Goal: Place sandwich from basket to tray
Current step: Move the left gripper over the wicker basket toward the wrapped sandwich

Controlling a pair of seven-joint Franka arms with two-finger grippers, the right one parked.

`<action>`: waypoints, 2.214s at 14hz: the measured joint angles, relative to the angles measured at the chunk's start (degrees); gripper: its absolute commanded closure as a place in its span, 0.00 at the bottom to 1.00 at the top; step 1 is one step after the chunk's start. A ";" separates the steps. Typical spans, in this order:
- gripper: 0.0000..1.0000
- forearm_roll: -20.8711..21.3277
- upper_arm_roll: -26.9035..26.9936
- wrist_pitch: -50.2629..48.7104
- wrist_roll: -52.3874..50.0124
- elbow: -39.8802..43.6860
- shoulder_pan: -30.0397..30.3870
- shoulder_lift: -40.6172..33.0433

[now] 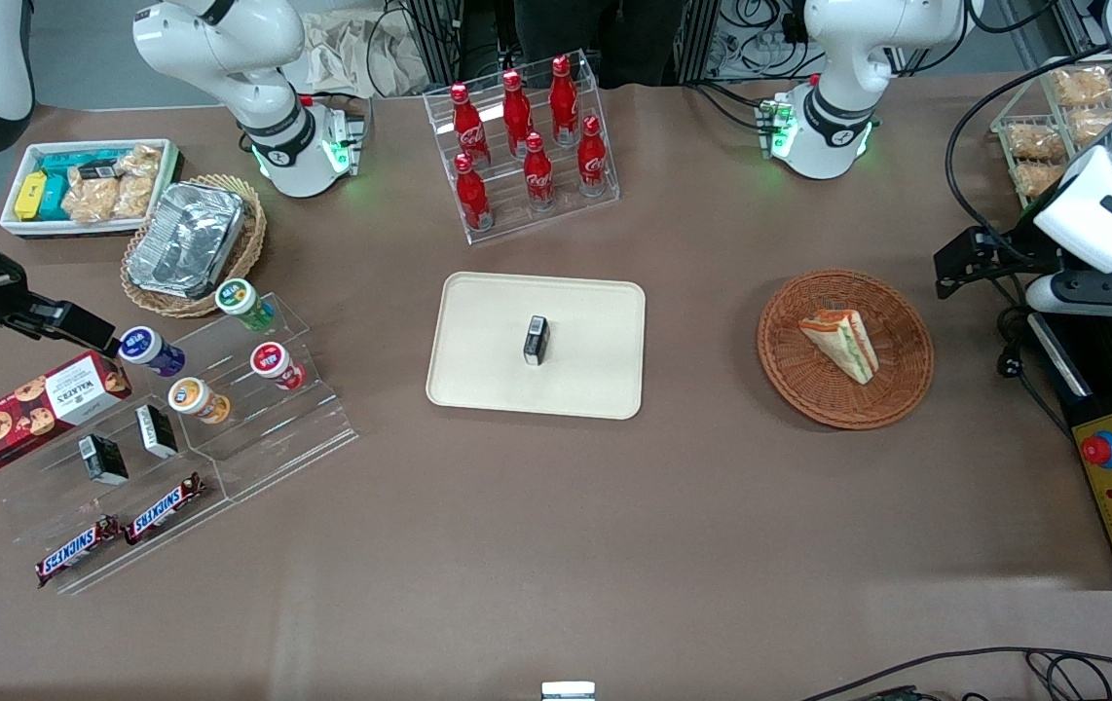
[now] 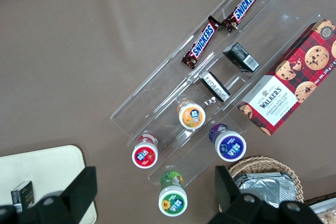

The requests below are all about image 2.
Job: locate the clear bag of cookies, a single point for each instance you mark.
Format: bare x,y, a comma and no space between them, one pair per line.
329,218

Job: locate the clear acrylic stepped snack stand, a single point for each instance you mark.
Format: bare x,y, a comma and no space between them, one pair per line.
262,24

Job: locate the cream plastic tray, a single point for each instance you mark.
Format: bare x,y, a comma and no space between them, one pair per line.
39,166

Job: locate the red lidded yogurt cup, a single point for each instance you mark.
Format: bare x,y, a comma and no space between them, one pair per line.
145,155

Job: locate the red Walkers shortbread box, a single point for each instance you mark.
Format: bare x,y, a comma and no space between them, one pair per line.
283,85

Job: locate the light wicker basket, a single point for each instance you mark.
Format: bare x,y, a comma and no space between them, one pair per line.
262,162

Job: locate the white plastic bin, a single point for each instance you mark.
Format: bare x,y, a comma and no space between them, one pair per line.
324,207

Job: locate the clear acrylic stepped cup stand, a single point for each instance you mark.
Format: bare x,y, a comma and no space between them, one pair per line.
136,113

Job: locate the purple lidded yogurt cup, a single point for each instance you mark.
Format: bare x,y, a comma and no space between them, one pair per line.
231,148

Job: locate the green lidded yogurt cup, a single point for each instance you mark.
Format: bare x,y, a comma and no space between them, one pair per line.
172,203

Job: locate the orange lidded yogurt cup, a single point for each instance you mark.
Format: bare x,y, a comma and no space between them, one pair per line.
192,116

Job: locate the aluminium foil tray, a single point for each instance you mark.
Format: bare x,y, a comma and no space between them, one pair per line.
267,190

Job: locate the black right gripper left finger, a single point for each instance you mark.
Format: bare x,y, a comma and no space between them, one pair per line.
78,192

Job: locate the small black box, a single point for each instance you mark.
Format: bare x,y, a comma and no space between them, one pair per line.
240,56
25,195
214,86

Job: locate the Snickers chocolate bar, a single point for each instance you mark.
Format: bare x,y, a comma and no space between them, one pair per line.
244,5
201,41

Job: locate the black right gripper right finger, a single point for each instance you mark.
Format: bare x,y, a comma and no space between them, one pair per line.
225,192

